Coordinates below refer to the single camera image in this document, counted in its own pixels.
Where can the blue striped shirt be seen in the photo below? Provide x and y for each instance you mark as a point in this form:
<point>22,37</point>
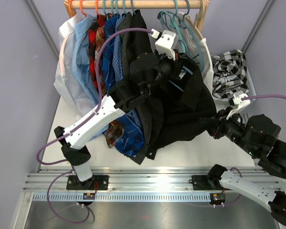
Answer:
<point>132,140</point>

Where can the orange hanger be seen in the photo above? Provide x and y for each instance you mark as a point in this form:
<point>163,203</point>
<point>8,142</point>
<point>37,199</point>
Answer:
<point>96,7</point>
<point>71,10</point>
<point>81,8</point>

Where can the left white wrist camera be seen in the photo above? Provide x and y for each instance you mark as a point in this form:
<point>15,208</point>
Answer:
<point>165,42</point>

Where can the wooden clothes rail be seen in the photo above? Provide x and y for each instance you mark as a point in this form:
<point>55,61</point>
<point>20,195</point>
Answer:
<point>129,4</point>

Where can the blue checked shirt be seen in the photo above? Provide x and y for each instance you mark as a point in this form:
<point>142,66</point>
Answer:
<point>120,62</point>

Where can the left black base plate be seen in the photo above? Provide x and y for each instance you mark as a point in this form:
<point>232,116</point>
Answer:
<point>99,182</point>

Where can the red black plaid shirt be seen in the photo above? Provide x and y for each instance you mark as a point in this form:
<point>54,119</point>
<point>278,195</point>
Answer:
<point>100,21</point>

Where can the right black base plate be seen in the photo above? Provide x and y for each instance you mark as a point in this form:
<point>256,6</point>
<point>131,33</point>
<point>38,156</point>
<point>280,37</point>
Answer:
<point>200,182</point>

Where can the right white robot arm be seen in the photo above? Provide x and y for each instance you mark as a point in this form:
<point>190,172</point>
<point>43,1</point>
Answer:
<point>258,137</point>

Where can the white dress shirt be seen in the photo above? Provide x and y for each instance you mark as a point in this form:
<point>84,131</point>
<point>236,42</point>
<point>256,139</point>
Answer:
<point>65,83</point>

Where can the black white checked shirt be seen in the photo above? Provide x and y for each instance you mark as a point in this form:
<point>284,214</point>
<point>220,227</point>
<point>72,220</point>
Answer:
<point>228,74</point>

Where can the teal plastic hanger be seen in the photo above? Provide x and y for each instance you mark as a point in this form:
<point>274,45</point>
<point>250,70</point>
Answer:
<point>167,20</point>

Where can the wooden rack right leg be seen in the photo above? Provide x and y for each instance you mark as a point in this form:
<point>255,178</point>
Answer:
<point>198,22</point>

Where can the aluminium mounting rail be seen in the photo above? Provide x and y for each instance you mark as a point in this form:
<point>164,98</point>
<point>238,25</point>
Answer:
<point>140,180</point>

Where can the wooden rack leg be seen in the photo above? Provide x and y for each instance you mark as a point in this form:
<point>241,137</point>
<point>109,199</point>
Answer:
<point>198,22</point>
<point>65,2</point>

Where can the tan red plaid shirt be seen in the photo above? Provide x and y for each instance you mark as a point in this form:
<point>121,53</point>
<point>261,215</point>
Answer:
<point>114,132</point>

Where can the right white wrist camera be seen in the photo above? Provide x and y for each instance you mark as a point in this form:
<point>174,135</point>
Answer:
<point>237,104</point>

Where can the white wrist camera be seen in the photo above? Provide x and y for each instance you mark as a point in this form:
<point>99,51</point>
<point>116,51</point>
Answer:
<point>165,42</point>
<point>237,104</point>

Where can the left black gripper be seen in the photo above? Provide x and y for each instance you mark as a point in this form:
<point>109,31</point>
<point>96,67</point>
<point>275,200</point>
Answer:
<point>176,66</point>

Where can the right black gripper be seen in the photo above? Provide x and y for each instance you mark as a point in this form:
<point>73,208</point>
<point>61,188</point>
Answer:
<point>211,124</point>

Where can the white t-shirt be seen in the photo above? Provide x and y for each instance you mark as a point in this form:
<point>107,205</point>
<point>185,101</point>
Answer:
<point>207,73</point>

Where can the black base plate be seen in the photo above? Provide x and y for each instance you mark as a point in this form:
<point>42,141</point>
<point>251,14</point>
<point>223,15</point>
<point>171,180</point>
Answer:
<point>99,182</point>
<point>200,182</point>

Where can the slotted cable duct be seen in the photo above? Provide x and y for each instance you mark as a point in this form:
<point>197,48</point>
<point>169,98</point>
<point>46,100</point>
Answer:
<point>123,197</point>

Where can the white plastic basket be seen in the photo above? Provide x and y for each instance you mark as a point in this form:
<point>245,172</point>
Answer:
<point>250,86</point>

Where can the dark grey pinstripe shirt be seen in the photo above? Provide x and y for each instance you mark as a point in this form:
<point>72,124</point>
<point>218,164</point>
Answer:
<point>138,22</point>

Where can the grey-blue plastic hanger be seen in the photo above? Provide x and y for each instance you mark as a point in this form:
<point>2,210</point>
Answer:
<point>194,50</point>

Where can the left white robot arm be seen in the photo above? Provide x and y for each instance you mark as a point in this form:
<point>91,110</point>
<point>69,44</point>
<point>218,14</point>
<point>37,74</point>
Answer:
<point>147,72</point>

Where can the wooden rack left leg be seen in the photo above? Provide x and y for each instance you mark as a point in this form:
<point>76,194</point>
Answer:
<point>65,2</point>

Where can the light blue shirt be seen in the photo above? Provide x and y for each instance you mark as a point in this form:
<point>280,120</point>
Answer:
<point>80,65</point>

